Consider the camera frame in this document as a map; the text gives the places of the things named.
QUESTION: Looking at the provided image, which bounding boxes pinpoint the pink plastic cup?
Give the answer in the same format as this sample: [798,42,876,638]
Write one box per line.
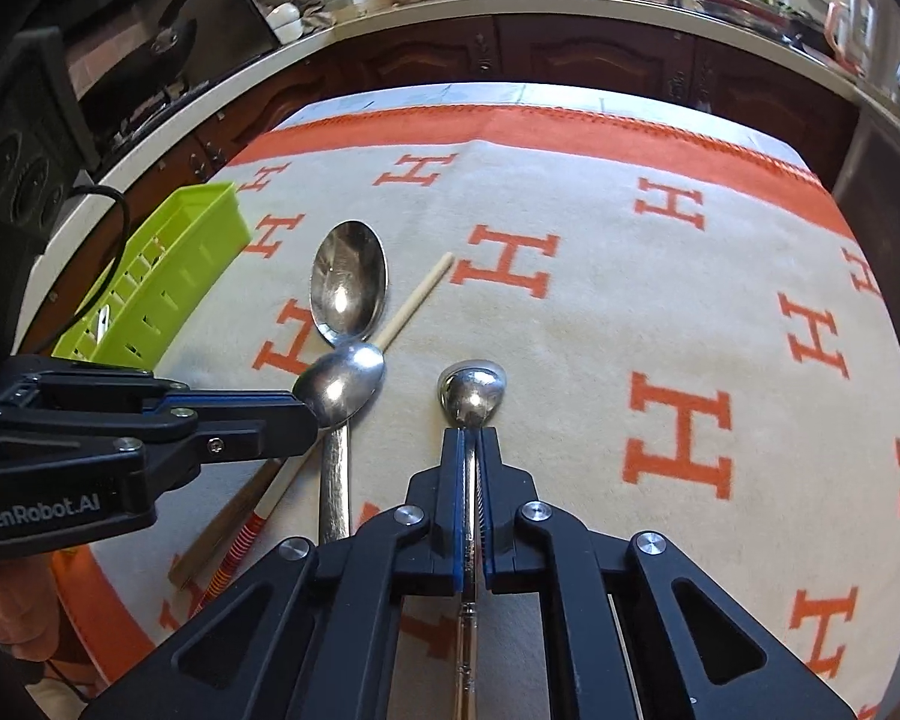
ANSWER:
[823,0,871,74]

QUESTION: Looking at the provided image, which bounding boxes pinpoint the white bowl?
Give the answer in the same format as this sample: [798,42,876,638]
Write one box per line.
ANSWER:
[265,2,305,44]

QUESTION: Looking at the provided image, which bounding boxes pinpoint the dark brown wooden chopstick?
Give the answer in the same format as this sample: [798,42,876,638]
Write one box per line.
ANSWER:
[167,457,283,590]

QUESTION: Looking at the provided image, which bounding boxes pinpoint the black stove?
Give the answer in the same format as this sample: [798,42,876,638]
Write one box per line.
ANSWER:
[67,0,280,143]

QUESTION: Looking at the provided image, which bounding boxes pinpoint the deep-bowled metal spoon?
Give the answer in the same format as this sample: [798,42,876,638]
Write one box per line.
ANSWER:
[436,360,508,720]

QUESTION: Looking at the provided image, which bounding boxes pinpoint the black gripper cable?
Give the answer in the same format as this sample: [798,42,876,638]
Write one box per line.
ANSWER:
[36,184,133,355]

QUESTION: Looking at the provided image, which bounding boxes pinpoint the orange and cream printed blanket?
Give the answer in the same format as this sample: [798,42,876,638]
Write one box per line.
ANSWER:
[49,101,900,720]

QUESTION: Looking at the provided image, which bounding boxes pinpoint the clear plastic pitcher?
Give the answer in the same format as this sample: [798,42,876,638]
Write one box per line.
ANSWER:
[844,0,900,70]

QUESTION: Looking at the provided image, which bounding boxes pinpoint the cream kitchen countertop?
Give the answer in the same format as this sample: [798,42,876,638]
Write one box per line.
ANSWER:
[82,0,900,188]

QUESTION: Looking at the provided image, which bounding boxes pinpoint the small metal spoon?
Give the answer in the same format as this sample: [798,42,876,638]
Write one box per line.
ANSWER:
[291,340,388,432]

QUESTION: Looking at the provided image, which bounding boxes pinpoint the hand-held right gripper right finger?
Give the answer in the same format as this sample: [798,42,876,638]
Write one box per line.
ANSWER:
[476,427,860,720]

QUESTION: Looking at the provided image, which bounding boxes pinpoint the green plastic utensil tray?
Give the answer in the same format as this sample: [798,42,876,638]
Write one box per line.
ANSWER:
[51,181,251,373]

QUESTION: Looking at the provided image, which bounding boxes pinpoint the large metal spoon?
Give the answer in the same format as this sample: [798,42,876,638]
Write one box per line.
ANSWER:
[310,220,389,545]

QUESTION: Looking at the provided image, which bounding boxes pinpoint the dark wooden kitchen cabinets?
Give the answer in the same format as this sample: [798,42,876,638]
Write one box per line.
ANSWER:
[82,11,863,203]

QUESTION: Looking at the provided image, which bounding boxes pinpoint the person's left hand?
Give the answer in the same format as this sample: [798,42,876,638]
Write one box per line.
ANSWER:
[0,555,65,662]

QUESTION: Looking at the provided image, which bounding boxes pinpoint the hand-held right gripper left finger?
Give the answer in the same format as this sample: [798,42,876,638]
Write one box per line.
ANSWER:
[79,427,475,720]

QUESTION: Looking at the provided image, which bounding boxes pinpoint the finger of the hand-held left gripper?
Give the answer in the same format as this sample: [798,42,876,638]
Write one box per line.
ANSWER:
[0,397,325,503]
[0,356,298,428]

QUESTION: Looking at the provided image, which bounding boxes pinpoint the cream chopstick red striped end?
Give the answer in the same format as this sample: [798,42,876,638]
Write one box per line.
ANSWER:
[193,251,455,616]

